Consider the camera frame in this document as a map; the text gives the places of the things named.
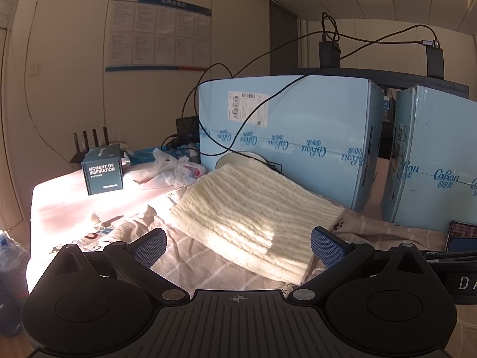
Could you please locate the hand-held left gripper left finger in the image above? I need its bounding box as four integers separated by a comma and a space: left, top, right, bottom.
48, 229, 191, 304

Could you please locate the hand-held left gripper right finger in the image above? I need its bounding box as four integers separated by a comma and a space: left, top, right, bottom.
286, 226, 432, 304

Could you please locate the cream knit sweater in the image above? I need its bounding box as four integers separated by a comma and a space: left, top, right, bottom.
169, 163, 345, 286

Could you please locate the beige checked bedsheet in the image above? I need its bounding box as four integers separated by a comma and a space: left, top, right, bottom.
48, 190, 451, 295

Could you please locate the smartphone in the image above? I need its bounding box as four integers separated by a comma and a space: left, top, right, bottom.
445, 221, 477, 253

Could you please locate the white plastic bag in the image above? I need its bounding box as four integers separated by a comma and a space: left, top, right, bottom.
132, 148, 207, 187

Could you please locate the dark blue small box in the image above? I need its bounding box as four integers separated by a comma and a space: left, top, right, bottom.
81, 144, 124, 195

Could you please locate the blue tissue pack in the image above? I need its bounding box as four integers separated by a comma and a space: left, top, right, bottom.
128, 147, 202, 165

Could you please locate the black router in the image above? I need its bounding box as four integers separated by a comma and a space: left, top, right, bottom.
69, 128, 112, 164

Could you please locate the black small device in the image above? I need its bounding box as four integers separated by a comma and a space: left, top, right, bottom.
176, 117, 202, 144

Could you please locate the light blue carton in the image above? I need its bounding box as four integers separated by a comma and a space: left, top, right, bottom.
197, 75, 385, 211
381, 85, 477, 232

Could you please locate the white bowl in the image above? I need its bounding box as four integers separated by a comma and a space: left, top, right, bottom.
216, 151, 267, 172

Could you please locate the plastic water bottle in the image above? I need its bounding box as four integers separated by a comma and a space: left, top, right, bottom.
0, 229, 31, 336

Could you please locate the black power adapter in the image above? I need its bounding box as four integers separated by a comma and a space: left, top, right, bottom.
427, 39, 446, 80
318, 41, 341, 68

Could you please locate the dark door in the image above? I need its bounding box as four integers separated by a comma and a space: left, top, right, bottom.
269, 0, 301, 77

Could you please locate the white air conditioner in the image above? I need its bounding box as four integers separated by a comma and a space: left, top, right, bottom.
0, 0, 19, 45

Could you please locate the black cable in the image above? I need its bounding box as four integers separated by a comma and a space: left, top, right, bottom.
182, 24, 438, 157
320, 12, 429, 45

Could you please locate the wall poster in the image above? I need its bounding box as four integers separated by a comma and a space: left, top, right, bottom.
105, 0, 212, 72

